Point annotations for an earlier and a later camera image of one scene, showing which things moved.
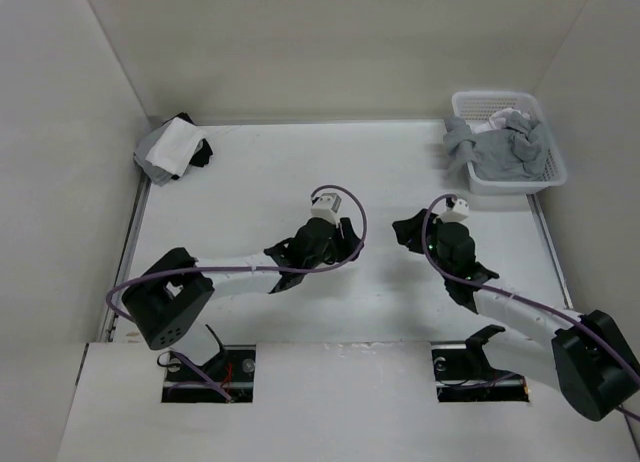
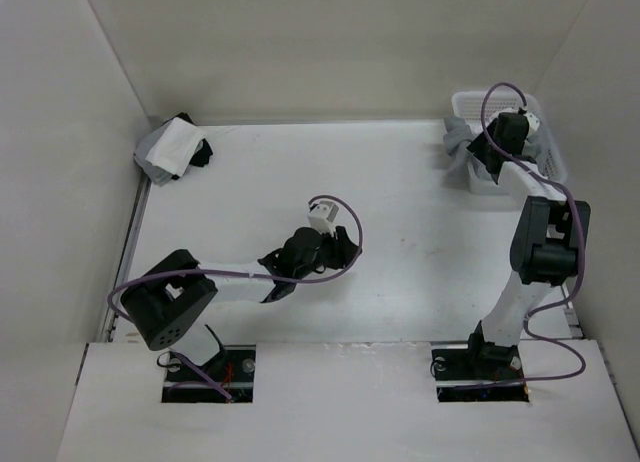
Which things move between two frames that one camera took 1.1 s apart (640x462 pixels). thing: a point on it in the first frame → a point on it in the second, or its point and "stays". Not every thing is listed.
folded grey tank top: (155, 173) stays
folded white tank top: (176, 146) stays
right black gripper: (411, 228) → (478, 147)
